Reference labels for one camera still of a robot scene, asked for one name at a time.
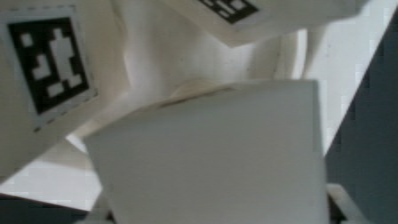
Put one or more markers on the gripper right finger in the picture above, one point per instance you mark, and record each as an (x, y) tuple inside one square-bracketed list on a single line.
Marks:
[(344, 210)]

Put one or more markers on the white stool leg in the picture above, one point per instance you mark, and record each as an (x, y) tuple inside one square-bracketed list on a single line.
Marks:
[(211, 160), (63, 72), (244, 21)]

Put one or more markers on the white round stool seat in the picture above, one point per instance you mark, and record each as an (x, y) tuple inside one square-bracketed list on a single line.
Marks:
[(145, 51)]

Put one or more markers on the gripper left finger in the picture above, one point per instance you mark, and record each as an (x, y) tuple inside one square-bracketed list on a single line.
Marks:
[(100, 217)]

